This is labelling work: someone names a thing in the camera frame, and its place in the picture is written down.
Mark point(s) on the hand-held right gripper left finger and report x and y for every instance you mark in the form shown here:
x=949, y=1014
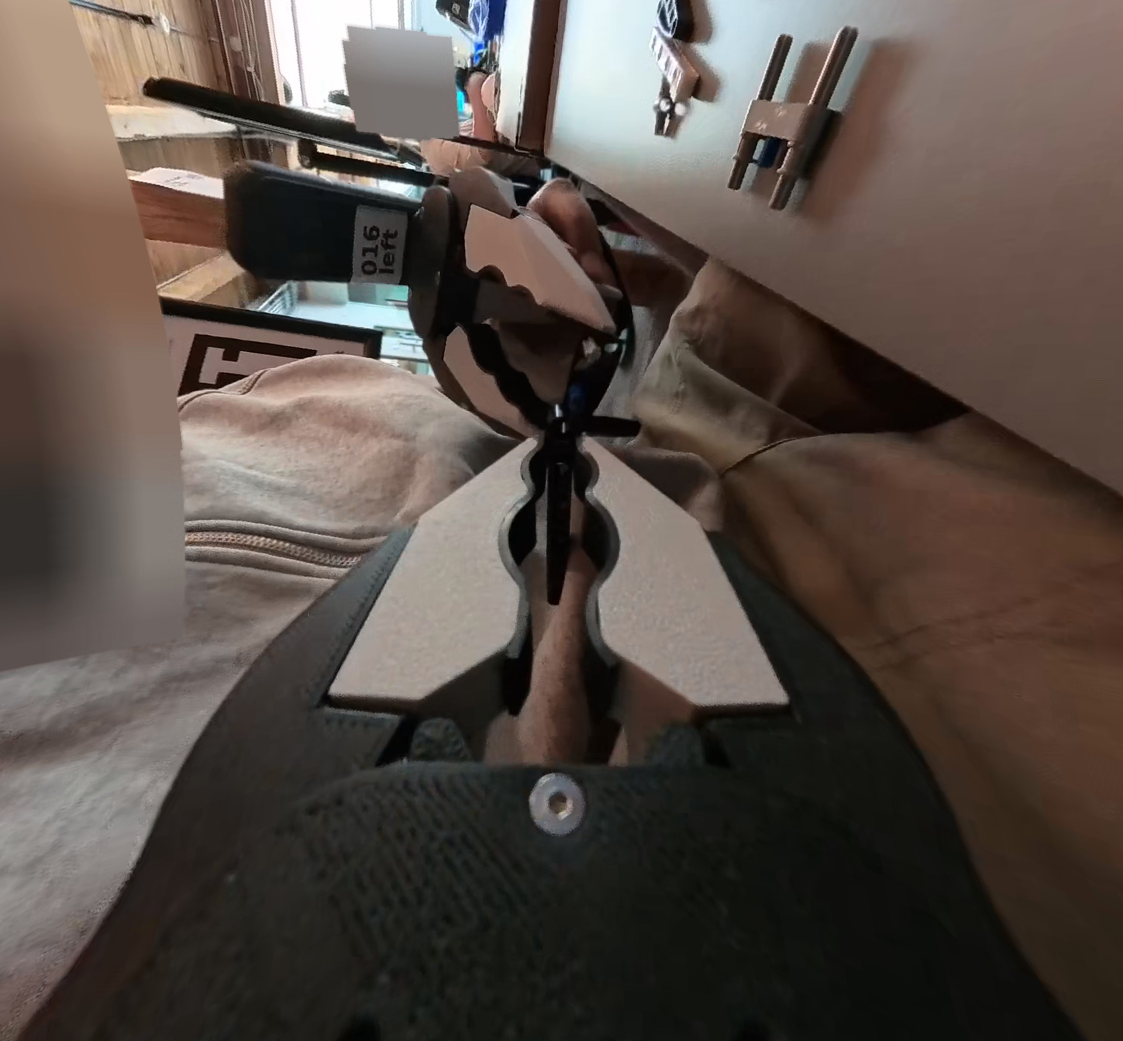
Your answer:
x=430, y=611

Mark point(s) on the person's tan pants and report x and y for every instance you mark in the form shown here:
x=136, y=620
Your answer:
x=921, y=576

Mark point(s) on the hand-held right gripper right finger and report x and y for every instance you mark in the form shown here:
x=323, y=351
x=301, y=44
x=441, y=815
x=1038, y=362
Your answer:
x=693, y=620

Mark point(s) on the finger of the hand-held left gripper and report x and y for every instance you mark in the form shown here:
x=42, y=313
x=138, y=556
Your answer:
x=478, y=383
x=535, y=269

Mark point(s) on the brown table leg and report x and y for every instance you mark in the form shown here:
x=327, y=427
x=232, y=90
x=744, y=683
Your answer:
x=548, y=23

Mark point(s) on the long black lego beam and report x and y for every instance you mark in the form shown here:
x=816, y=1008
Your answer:
x=555, y=532

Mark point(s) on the person's left hand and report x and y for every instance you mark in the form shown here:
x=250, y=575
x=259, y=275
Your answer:
x=570, y=212

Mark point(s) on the framed black marker sign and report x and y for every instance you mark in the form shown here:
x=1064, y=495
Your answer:
x=263, y=339

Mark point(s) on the grey lego piece with axles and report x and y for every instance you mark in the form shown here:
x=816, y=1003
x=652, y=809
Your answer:
x=776, y=122

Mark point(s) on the wooden box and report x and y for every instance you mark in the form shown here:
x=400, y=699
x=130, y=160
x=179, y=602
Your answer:
x=175, y=212

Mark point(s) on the person's left forearm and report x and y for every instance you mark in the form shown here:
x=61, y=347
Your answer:
x=561, y=672

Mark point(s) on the person's beige hoodie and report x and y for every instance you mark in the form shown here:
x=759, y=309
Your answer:
x=307, y=444

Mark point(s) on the metal conduit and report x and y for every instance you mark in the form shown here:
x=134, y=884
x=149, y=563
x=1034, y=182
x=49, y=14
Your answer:
x=114, y=8

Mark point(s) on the grey white lego connector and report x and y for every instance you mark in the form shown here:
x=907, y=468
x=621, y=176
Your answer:
x=675, y=67

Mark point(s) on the black tripod bar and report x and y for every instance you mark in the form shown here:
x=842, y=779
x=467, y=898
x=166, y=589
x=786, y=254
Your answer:
x=263, y=113

